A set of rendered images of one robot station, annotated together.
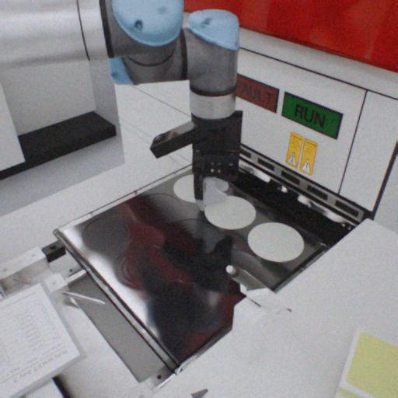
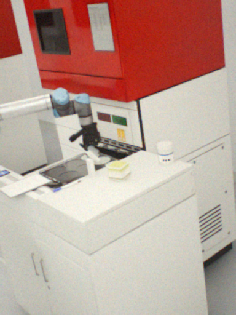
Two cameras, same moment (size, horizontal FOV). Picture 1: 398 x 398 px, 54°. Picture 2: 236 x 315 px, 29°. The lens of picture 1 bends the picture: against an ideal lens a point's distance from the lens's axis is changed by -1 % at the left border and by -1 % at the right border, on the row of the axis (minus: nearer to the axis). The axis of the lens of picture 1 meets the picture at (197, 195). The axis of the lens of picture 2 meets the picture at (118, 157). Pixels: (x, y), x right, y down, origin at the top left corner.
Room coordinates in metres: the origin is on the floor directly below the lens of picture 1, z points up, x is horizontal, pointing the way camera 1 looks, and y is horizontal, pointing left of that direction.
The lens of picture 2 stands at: (-1.68, -0.36, 1.81)
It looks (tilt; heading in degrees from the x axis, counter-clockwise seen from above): 22 degrees down; 5
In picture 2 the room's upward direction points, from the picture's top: 9 degrees counter-clockwise
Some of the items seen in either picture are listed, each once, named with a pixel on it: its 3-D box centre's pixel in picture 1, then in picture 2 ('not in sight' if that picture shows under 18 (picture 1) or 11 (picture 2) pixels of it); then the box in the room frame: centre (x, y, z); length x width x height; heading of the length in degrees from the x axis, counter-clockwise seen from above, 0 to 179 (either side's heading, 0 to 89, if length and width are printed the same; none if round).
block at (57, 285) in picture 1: (41, 295); not in sight; (0.40, 0.25, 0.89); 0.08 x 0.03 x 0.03; 131
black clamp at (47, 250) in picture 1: (54, 250); not in sight; (0.50, 0.26, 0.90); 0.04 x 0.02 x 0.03; 131
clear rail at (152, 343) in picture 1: (106, 290); (56, 181); (0.41, 0.15, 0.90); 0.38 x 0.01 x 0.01; 41
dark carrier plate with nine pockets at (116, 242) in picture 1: (191, 238); (85, 168); (0.53, 0.01, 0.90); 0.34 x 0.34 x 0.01; 41
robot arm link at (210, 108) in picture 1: (212, 99); (86, 119); (0.61, -0.02, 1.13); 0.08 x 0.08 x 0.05
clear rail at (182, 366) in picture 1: (266, 299); not in sight; (0.39, -0.11, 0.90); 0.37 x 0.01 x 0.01; 131
